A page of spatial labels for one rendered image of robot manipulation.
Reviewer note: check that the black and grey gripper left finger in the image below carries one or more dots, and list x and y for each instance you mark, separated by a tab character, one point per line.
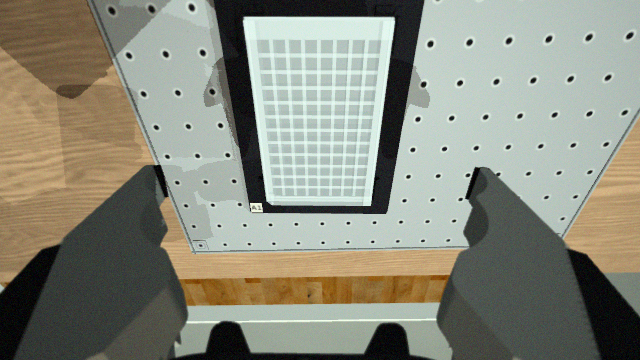
106	291

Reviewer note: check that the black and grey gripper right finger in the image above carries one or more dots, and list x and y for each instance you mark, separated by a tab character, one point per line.
521	293

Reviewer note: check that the clear well plate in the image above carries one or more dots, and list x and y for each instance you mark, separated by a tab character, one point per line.
320	147

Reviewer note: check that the black rectangular frame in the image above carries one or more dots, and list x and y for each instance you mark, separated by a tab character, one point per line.
407	13

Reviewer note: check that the grey perforated base plate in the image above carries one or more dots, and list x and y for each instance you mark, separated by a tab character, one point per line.
542	92

